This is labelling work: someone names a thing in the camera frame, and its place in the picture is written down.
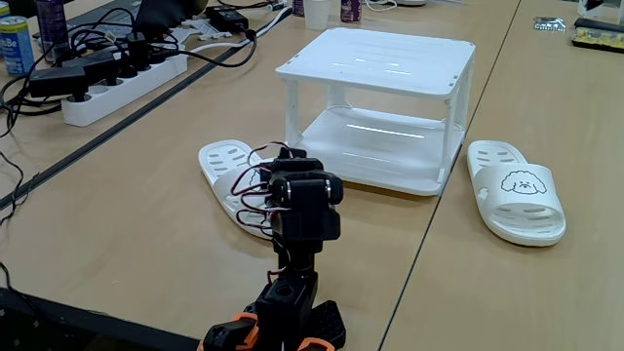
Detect white paper cup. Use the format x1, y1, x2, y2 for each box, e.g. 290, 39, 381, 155
302, 0, 332, 31

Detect tall purple drink can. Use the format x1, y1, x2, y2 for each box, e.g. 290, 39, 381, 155
34, 0, 72, 64

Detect clear plastic box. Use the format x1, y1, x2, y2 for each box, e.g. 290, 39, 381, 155
577, 0, 624, 25

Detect black power brick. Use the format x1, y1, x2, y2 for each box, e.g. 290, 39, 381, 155
204, 4, 250, 33

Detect white plastic shoe rack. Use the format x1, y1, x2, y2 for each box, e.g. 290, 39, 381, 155
275, 26, 477, 198

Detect black plug adapter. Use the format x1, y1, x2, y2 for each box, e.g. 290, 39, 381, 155
27, 65, 92, 103
61, 48, 119, 87

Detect white printed plastic parts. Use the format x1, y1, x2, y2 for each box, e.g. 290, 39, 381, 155
169, 18, 233, 46

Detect black power cable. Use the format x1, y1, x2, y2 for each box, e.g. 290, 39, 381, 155
145, 28, 258, 69

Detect white slipper with dog print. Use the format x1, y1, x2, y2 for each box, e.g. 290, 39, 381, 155
198, 139, 289, 240
466, 139, 567, 248

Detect white power cable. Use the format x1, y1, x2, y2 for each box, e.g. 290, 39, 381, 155
187, 6, 293, 55

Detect black plug with cable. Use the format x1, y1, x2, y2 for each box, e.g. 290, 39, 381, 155
125, 31, 150, 72

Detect yellow and black box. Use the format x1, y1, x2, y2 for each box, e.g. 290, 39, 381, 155
570, 18, 624, 54

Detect white power strip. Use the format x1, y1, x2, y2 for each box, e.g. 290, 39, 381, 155
60, 52, 189, 128

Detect black board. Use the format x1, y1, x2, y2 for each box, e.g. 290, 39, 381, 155
0, 287, 201, 351

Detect blue drink can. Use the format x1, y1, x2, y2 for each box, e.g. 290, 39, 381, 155
0, 15, 36, 77

